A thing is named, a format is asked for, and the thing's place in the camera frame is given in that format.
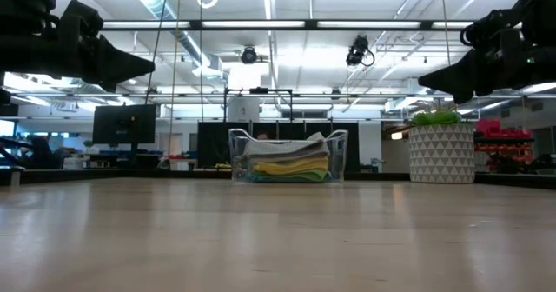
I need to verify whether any small dark monitor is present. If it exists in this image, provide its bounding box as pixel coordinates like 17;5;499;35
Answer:
197;121;234;168

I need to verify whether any black ceiling-hung camera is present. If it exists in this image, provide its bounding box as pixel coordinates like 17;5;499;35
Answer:
346;34;375;67

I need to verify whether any large black monitor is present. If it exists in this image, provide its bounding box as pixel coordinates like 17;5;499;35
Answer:
92;103;158;158

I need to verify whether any succulent in white patterned pot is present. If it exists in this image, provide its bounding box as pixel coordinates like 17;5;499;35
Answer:
407;110;476;184

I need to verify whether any black overhead light beam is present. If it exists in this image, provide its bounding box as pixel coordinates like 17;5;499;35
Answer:
100;20;477;32

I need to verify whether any green microfiber towel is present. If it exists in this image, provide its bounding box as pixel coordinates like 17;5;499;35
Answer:
247;169;332;183

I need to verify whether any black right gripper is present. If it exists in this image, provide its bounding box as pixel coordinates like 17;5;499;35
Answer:
418;43;556;105

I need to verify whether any black background gantry frame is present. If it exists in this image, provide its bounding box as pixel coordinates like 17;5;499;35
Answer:
223;86;295;123

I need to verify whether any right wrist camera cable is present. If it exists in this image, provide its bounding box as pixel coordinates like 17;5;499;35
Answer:
459;20;479;48

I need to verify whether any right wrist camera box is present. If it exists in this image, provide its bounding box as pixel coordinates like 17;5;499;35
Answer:
471;8;525;52

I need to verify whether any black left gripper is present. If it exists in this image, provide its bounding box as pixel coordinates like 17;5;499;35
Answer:
0;0;156;93

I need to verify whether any grey microfiber towel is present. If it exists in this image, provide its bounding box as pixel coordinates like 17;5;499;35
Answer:
236;131;331;165

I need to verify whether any shelf with red bins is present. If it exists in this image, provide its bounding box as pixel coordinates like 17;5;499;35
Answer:
473;118;535;174

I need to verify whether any clear plastic bin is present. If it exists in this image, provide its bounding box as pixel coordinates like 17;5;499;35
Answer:
228;128;349;184

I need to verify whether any yellow microfiber towel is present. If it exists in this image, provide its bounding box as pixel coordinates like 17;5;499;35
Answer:
251;157;330;176

